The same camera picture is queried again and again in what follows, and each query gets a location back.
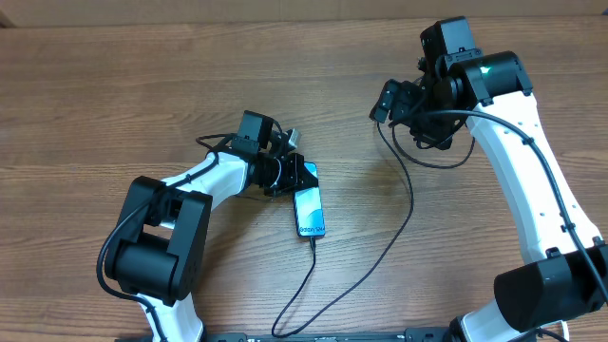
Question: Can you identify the black charger cable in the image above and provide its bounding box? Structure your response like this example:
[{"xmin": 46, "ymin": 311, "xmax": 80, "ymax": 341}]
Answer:
[{"xmin": 271, "ymin": 121, "xmax": 477, "ymax": 339}]

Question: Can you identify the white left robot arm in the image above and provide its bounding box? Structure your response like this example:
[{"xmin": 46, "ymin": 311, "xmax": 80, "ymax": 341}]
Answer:
[{"xmin": 96, "ymin": 111, "xmax": 318, "ymax": 341}]

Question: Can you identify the blue smartphone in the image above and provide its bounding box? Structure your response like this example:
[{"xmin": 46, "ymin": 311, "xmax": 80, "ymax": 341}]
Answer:
[{"xmin": 294, "ymin": 161, "xmax": 326, "ymax": 238}]

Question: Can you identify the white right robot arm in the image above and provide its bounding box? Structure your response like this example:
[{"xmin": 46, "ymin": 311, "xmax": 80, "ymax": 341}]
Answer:
[{"xmin": 370, "ymin": 16, "xmax": 607, "ymax": 341}]

